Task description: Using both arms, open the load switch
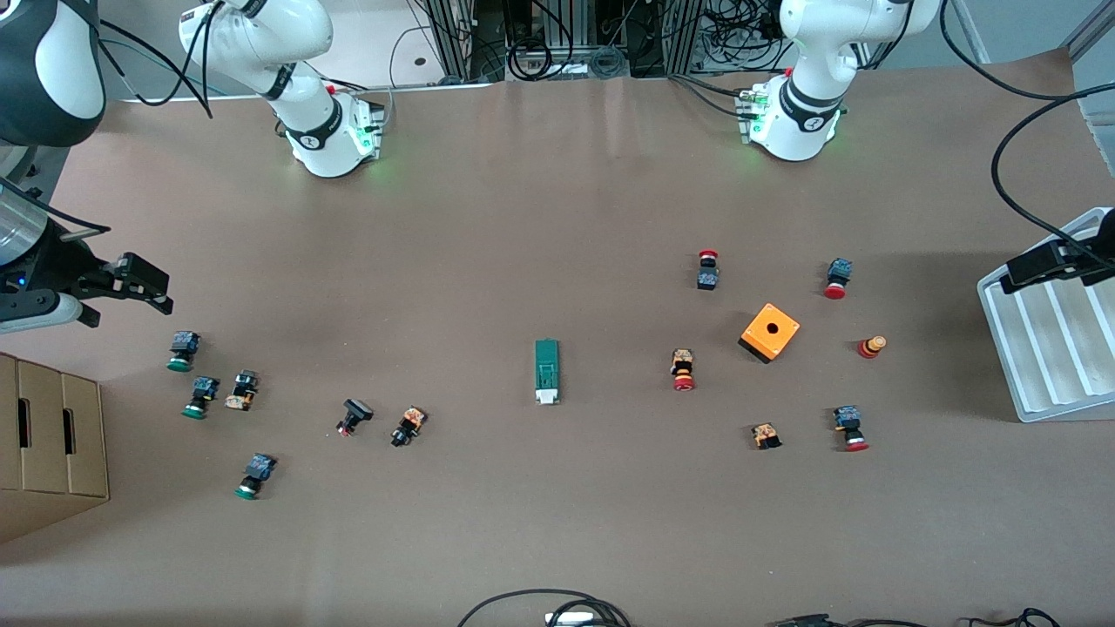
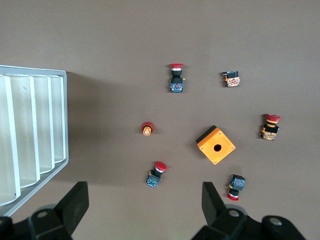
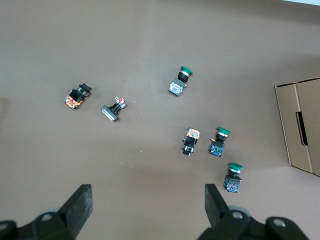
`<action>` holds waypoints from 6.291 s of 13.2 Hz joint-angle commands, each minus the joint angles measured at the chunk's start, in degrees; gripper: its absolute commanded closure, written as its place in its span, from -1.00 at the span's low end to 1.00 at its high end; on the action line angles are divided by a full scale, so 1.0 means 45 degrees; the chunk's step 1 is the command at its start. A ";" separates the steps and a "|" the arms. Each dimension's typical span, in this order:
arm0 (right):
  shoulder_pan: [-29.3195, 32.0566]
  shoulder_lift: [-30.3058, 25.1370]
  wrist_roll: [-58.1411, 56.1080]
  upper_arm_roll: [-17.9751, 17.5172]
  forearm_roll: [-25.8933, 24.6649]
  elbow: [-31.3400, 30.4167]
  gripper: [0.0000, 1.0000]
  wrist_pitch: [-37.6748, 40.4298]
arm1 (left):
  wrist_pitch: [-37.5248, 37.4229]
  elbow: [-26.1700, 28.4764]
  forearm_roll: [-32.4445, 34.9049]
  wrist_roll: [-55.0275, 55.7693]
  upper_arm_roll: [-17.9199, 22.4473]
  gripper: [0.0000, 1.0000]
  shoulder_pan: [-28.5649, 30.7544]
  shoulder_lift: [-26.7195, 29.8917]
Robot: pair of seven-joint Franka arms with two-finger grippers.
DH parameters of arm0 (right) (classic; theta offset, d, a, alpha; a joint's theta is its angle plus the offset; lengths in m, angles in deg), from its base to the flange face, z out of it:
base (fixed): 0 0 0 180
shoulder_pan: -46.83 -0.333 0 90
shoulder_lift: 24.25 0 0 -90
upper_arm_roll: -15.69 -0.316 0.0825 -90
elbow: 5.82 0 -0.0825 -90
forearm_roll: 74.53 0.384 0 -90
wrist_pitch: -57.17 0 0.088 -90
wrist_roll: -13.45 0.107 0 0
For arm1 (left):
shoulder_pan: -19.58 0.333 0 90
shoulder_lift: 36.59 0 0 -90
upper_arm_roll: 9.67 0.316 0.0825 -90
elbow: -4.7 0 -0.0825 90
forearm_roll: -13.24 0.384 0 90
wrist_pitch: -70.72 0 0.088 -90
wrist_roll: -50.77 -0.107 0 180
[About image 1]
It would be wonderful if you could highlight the black knob switch orange block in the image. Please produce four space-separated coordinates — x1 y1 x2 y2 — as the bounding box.
389 405 429 448

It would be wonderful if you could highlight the black looped cable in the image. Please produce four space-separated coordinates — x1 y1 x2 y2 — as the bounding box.
456 589 632 627

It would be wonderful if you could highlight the black cable tangle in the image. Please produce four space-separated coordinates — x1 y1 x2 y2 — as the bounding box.
697 0 789 72

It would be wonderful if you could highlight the white ridged plastic tray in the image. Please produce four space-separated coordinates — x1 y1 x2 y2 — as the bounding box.
976 207 1115 424

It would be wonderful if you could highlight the black square-head push button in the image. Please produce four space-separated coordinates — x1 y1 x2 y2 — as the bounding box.
335 398 375 438

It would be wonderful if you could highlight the grey aluminium post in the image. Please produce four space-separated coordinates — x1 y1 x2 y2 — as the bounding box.
1064 0 1115 64

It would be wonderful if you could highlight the aluminium frame rack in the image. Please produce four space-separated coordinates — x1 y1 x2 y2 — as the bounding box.
427 0 789 84

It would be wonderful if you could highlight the brown cardboard box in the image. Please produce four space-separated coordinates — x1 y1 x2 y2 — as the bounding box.
0 352 111 545

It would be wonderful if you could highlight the green mushroom push button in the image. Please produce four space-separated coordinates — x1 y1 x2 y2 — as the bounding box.
166 330 202 374
181 375 221 421
233 453 278 502

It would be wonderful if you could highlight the green load switch white handle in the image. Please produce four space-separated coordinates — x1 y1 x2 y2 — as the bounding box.
533 338 563 407

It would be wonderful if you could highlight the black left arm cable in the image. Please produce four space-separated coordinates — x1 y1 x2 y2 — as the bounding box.
939 0 1115 262

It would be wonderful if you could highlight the black selector switch orange block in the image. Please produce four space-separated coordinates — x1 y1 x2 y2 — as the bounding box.
224 369 260 412

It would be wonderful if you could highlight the black coiled cable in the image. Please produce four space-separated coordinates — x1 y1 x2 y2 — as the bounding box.
508 37 552 81

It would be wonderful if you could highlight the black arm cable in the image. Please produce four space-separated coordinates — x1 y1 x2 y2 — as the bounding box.
91 0 253 119
939 0 1115 262

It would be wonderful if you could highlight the brown paper table cover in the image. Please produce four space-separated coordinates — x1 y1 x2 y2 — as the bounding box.
0 48 1115 627

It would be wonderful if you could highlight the thin black cable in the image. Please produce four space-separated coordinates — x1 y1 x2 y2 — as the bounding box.
963 607 1064 627

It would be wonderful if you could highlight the orange button enclosure box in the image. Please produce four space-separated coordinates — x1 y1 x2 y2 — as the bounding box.
738 302 801 365

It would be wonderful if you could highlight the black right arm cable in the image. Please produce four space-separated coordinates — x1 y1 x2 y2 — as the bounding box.
91 0 253 119

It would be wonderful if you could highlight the black cable with connector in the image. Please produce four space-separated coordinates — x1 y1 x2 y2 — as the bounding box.
767 613 933 627

